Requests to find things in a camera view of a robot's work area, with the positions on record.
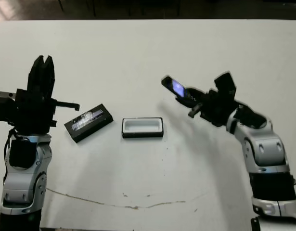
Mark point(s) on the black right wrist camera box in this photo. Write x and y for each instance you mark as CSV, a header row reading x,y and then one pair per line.
x,y
224,83

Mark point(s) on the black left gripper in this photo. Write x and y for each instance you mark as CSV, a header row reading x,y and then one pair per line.
x,y
34,113

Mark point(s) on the black box base white insert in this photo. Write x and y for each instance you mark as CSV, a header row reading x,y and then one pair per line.
x,y
143,134

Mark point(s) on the small black camera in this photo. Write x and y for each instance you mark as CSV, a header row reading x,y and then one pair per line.
x,y
174,87

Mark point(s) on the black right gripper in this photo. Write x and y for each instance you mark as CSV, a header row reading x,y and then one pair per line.
x,y
215,108

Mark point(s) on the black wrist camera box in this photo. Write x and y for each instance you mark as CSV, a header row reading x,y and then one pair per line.
x,y
5,110
224,83

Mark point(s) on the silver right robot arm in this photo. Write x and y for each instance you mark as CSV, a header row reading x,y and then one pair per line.
x,y
265,149

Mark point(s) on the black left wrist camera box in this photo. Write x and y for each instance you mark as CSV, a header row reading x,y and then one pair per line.
x,y
5,110

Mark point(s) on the black box lid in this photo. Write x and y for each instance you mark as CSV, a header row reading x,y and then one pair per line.
x,y
90,122

